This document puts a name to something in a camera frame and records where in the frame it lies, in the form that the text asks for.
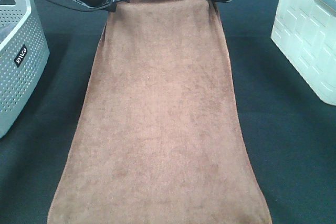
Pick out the black table mat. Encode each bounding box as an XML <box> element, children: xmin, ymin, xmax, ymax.
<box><xmin>1</xmin><ymin>0</ymin><xmax>335</xmax><ymax>223</ymax></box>

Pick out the brown microfibre towel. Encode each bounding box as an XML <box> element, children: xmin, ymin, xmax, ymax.
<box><xmin>47</xmin><ymin>0</ymin><xmax>272</xmax><ymax>223</ymax></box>

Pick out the grey perforated laundry basket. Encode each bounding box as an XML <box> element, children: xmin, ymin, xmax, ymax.
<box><xmin>1</xmin><ymin>0</ymin><xmax>50</xmax><ymax>136</ymax></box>

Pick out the white storage bin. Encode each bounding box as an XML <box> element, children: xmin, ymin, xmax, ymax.
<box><xmin>271</xmin><ymin>0</ymin><xmax>335</xmax><ymax>105</ymax></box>

